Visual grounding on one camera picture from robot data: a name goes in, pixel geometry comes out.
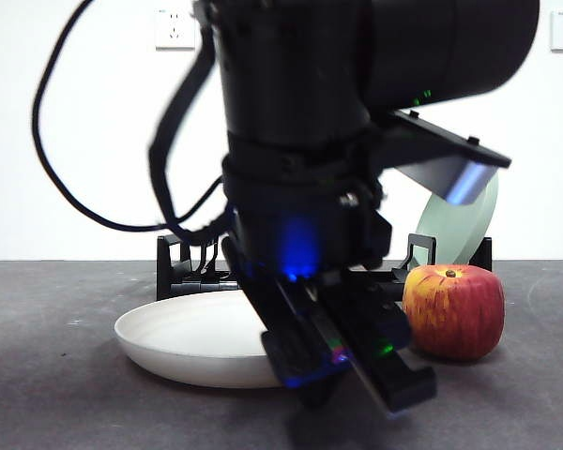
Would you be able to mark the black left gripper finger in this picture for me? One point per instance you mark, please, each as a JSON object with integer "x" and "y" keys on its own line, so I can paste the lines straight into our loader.
{"x": 291, "y": 342}
{"x": 384, "y": 375}

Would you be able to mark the red yellow apple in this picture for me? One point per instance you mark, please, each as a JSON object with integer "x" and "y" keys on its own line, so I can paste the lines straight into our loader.
{"x": 455, "y": 314}

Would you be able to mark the pale yellow plate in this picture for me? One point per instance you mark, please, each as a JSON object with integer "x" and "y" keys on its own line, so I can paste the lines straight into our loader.
{"x": 192, "y": 337}

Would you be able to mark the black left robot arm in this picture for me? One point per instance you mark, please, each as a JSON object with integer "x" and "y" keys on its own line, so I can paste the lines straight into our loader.
{"x": 309, "y": 70}

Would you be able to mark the black plate rack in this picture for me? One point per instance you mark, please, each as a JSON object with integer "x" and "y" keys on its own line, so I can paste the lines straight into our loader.
{"x": 165, "y": 281}

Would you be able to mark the green plate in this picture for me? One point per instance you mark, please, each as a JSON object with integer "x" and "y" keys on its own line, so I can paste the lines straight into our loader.
{"x": 469, "y": 229}

